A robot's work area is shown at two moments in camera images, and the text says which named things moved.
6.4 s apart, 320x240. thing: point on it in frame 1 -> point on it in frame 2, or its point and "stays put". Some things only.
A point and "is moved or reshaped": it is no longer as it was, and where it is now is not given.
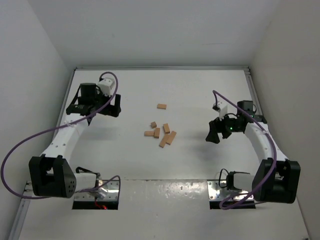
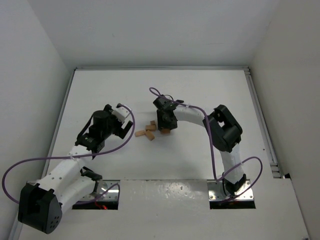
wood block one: x=149 y=133 -> x=140 y=133
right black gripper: x=221 y=126 -> x=166 y=122
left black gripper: x=110 y=109 -> x=119 y=127
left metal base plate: x=106 y=190 stays put
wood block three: x=166 y=128 is moved or reshaped
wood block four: x=163 y=140 -> x=165 y=131
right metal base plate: x=216 y=193 stays put
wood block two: x=157 y=133 -> x=150 y=127
